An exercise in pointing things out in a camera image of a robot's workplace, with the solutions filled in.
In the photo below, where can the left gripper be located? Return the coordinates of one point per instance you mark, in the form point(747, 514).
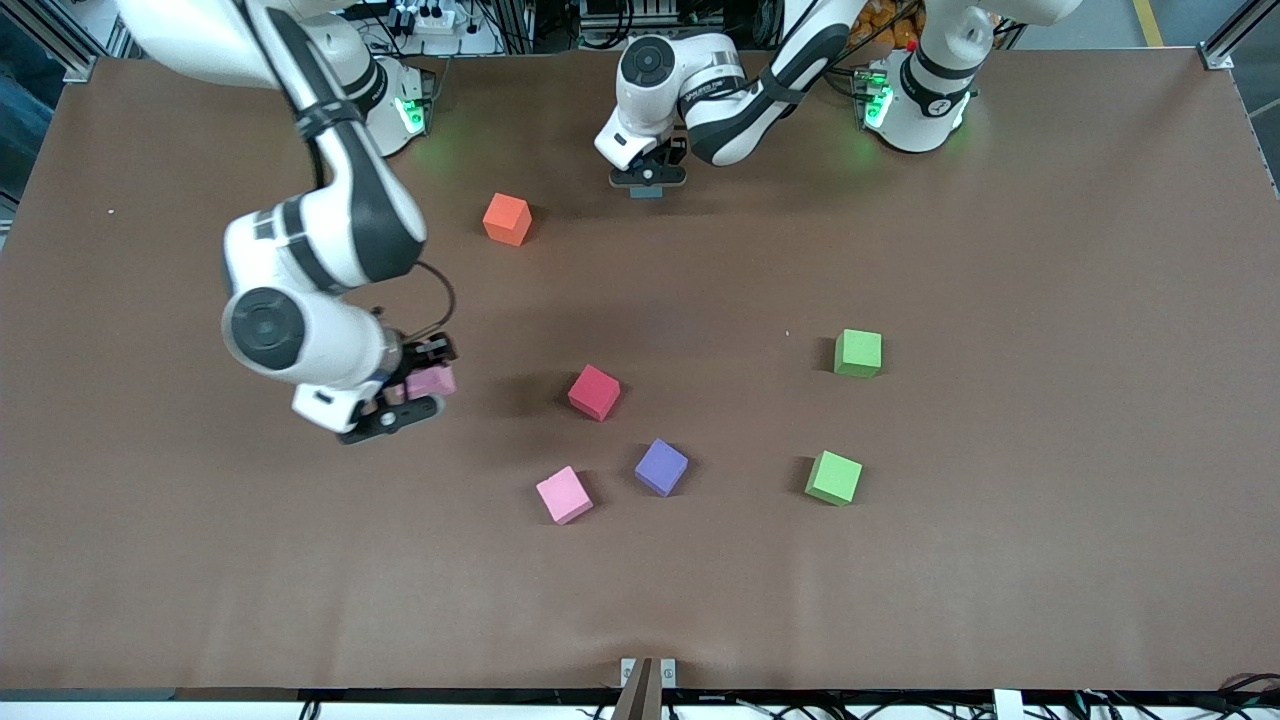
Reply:
point(671, 153)

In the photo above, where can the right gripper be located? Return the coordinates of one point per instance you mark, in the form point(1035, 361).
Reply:
point(417, 359)

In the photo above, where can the pink foam cube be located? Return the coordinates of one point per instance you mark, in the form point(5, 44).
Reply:
point(564, 495)
point(433, 383)

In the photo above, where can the light blue foam cube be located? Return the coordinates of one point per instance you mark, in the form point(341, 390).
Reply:
point(647, 193)

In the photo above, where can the green foam cube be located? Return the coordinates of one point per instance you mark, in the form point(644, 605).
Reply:
point(858, 352)
point(833, 477)

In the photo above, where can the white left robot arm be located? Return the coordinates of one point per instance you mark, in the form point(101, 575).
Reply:
point(750, 110)

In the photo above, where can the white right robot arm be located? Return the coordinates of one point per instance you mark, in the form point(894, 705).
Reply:
point(350, 215)

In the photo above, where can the grey metal equipment rack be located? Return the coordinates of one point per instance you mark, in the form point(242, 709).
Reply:
point(620, 12)

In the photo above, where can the orange foam cube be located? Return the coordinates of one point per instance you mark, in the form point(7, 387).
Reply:
point(507, 218)

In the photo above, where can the red foam cube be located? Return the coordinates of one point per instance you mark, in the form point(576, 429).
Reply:
point(594, 392)

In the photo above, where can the orange packaged goods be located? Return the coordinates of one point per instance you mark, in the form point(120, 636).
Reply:
point(885, 30)

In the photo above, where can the purple foam cube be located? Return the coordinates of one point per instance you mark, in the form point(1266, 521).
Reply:
point(661, 466)

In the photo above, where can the white power strip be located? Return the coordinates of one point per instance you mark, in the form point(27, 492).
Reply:
point(435, 18)

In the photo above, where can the white table frame rail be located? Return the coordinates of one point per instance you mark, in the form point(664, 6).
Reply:
point(450, 712)

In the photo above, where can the small metal table bracket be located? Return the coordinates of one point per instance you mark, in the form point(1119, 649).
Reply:
point(628, 670)

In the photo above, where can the aluminium frame post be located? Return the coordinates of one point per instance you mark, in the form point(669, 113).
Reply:
point(75, 68)
point(1232, 38)

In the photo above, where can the white edge bracket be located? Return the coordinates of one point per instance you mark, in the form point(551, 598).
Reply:
point(1008, 706)

